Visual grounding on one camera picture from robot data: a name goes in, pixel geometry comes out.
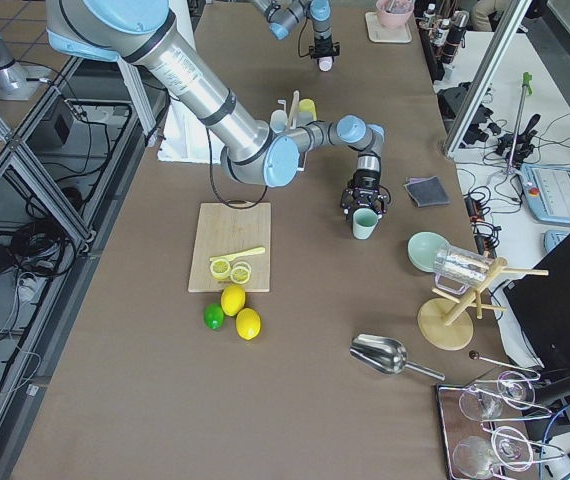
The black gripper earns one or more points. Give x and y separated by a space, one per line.
323 43
364 180

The mint green cup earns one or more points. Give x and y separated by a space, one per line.
364 221

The pink plastic cup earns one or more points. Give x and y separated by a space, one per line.
325 64

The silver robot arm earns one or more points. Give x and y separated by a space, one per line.
145 33
283 19

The yellow cup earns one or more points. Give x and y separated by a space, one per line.
307 104

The grey cup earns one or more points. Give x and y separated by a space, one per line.
305 117

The light blue cup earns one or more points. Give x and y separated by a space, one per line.
278 121

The beige tray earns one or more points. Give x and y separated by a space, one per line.
378 33

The grey folded cloth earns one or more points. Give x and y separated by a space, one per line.
426 191

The mint green bowl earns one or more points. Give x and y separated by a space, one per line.
422 249

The pink bowl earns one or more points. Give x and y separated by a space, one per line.
394 14

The clear glass mug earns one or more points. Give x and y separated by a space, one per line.
458 269

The yellow plastic knife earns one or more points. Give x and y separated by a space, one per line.
244 253

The wooden mug tree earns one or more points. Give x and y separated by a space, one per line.
445 322

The lemon slice right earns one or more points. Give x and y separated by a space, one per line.
240 273

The lemon slice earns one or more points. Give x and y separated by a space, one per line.
220 268
240 273

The metal scoop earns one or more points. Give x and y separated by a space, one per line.
387 355

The bamboo cutting board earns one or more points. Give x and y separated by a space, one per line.
222 230

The lemon slice left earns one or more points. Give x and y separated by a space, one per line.
220 268

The yellow lemon near board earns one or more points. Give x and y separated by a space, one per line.
233 299

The yellow lemon front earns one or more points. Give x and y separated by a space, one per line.
248 324

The green lime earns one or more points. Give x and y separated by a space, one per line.
214 316

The blue teach pendant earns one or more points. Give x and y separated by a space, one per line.
547 192

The black monitor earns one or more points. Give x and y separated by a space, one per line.
541 305

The upper wine glass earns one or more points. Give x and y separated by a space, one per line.
497 399

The wine glass rack tray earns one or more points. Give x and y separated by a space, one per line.
455 427

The lower wine glass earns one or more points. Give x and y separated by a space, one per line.
507 450

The white wire cup holder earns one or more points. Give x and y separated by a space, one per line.
292 112

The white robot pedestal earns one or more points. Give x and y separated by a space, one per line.
185 139

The aluminium frame post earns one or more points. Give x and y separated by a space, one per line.
501 39

